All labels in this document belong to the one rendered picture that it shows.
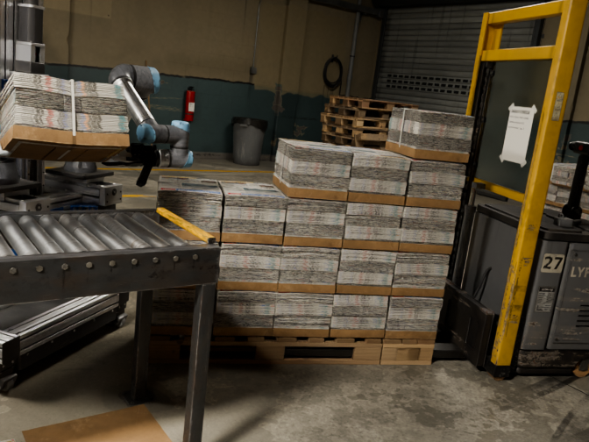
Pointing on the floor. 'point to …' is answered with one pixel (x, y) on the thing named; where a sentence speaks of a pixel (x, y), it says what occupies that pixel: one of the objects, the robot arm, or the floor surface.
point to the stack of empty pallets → (356, 118)
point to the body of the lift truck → (536, 287)
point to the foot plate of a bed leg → (138, 399)
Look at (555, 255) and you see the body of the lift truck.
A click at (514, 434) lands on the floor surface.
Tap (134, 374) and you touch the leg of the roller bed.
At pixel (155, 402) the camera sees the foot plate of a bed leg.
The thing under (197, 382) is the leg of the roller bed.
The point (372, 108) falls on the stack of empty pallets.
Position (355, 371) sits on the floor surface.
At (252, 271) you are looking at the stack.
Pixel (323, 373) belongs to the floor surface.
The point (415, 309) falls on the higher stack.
